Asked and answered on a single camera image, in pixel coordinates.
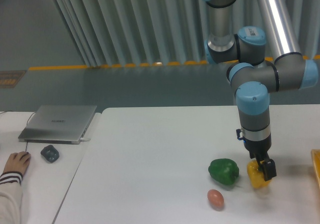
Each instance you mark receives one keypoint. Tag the dark grey small device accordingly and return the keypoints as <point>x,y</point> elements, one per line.
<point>50,153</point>

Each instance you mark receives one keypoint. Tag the yellow bell pepper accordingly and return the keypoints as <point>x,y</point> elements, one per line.
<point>256,177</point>

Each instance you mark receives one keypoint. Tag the white striped sleeve forearm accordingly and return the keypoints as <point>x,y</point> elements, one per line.
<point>10,197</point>

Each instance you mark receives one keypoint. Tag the person's hand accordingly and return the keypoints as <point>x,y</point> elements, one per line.
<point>17,163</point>

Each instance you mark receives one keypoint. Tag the silver closed laptop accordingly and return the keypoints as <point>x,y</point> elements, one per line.
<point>59,124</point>

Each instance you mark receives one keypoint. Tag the brown egg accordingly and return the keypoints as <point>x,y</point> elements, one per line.
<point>215,198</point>

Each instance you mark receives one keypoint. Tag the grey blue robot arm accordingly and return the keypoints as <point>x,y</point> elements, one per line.
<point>267,60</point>

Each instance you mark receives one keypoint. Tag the green bell pepper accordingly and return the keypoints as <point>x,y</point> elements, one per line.
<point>224,171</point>

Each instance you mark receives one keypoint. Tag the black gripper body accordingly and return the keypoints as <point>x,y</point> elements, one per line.
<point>257,149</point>

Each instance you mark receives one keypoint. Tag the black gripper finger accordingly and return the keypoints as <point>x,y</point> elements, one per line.
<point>267,166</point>

